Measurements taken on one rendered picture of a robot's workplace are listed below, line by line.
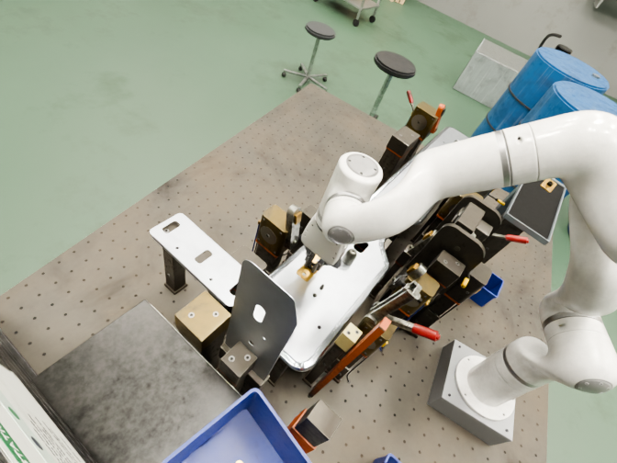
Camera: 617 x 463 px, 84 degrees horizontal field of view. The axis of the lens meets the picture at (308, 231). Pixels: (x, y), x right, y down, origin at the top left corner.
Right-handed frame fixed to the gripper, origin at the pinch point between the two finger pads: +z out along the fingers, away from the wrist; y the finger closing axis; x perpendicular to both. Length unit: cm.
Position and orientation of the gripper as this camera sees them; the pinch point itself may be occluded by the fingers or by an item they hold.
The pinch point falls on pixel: (314, 262)
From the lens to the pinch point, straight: 84.9
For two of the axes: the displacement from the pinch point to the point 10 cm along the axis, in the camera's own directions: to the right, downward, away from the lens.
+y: -7.6, -6.1, 2.3
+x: -6.0, 5.1, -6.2
